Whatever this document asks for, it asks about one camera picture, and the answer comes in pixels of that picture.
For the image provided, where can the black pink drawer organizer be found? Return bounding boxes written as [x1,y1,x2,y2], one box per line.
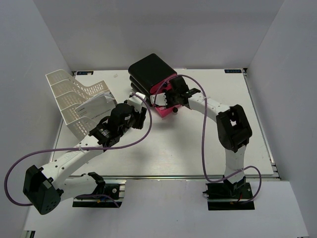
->
[128,53,185,105]

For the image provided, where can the white Canon safety booklet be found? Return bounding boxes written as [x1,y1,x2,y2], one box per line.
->
[75,90,117,123]

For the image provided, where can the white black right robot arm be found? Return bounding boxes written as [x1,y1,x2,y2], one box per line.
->
[167,75,253,198]

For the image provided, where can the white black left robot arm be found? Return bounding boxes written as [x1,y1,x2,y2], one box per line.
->
[23,102,147,215]

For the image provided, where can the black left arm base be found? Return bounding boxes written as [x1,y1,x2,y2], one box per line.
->
[72,172,125,208]

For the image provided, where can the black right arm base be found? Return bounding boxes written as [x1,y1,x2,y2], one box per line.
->
[203,176,255,211]

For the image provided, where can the white perforated file tray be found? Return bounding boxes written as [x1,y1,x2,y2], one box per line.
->
[46,69,117,141]

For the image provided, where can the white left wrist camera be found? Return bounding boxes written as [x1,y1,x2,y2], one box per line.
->
[127,92,146,113]

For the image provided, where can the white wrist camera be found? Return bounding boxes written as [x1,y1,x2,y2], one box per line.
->
[127,92,146,113]
[150,93,167,107]

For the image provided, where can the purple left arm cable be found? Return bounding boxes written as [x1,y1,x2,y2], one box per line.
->
[4,92,153,206]

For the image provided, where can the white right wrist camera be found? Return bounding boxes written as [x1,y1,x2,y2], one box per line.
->
[150,93,167,107]

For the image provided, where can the aluminium table edge rail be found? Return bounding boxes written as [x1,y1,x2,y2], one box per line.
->
[61,175,280,181]

